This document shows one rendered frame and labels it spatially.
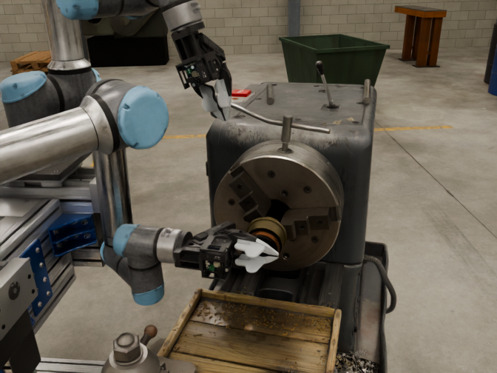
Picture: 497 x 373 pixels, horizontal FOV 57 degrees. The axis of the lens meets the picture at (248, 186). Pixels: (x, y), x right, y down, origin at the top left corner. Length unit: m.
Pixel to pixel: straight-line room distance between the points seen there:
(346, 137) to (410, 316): 1.56
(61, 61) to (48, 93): 0.10
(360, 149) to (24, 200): 0.91
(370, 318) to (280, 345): 0.69
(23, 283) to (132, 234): 0.23
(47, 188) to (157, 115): 0.55
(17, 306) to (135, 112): 0.43
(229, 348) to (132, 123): 0.52
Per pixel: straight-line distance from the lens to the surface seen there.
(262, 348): 1.06
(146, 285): 1.09
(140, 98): 0.89
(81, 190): 1.34
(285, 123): 1.07
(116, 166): 1.08
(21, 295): 1.01
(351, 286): 1.39
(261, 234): 0.99
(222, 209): 1.16
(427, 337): 2.52
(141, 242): 1.03
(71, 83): 1.39
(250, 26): 11.11
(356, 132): 1.22
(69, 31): 1.38
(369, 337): 1.63
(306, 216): 1.07
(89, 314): 2.69
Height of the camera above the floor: 1.61
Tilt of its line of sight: 24 degrees down
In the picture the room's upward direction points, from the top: 2 degrees counter-clockwise
